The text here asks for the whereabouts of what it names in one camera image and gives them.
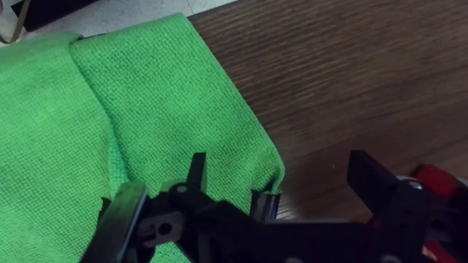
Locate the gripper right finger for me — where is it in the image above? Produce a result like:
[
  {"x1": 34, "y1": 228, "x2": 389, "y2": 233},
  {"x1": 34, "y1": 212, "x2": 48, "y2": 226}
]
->
[{"x1": 346, "y1": 149, "x2": 468, "y2": 263}]

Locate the tan strap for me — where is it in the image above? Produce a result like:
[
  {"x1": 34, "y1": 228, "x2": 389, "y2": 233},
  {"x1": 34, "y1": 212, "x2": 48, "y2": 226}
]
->
[{"x1": 0, "y1": 0, "x2": 32, "y2": 45}]

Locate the green cloth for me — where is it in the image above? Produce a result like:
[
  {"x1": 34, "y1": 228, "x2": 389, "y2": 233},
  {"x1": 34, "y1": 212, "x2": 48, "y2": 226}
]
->
[{"x1": 0, "y1": 13, "x2": 286, "y2": 263}]

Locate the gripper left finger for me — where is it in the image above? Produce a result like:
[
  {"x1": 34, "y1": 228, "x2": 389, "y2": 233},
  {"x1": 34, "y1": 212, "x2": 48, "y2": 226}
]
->
[{"x1": 80, "y1": 152, "x2": 234, "y2": 263}]

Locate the black object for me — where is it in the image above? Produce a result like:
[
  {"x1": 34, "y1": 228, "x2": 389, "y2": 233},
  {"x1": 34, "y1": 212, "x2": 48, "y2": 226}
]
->
[{"x1": 10, "y1": 0, "x2": 100, "y2": 33}]

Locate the red object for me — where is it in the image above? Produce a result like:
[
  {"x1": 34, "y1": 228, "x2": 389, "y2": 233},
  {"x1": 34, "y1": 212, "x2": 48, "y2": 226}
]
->
[{"x1": 367, "y1": 164, "x2": 468, "y2": 263}]

